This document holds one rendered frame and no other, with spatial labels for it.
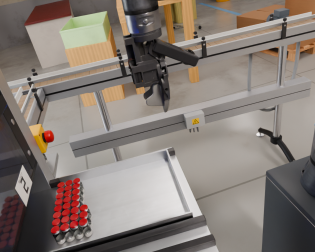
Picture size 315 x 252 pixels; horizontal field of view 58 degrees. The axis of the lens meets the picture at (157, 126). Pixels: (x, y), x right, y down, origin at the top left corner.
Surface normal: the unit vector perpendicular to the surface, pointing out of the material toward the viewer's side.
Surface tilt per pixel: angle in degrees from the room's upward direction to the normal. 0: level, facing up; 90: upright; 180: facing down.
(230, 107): 90
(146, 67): 90
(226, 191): 0
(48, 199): 0
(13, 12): 90
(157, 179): 0
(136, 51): 90
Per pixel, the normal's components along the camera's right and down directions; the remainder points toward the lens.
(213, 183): -0.16, -0.83
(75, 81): 0.21, 0.50
